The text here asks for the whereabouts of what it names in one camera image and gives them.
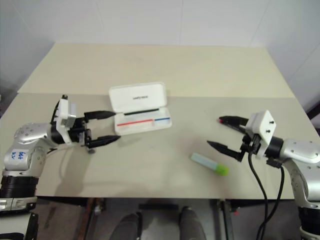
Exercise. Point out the green highlighter with clear cap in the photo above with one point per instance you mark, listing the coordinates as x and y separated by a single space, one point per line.
210 165

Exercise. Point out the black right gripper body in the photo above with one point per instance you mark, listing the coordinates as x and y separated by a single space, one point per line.
251 143

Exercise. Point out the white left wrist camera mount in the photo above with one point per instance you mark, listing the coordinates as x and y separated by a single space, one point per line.
63 107

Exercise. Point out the slim black pen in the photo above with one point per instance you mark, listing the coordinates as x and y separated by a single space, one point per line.
141 111

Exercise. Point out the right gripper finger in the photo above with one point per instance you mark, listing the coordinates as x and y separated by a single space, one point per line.
222 148
235 120

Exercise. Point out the white plastic pencil case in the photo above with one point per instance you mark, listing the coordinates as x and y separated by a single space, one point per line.
137 100

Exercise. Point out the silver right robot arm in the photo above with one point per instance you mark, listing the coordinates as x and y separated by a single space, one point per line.
300 150

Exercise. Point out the dark rounded shape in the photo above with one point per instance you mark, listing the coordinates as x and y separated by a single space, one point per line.
128 227
192 225

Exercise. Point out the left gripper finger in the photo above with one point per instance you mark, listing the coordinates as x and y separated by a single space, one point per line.
100 114
105 141

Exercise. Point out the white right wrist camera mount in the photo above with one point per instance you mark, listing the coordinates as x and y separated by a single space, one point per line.
262 125

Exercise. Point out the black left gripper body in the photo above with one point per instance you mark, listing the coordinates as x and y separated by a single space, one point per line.
80 130

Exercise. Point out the black table crossbar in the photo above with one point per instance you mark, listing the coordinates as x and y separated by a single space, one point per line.
157 207

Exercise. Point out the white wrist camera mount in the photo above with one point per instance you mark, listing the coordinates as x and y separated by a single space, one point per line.
63 107
262 125

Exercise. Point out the metal table leg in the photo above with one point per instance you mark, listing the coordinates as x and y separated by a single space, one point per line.
96 217
225 217

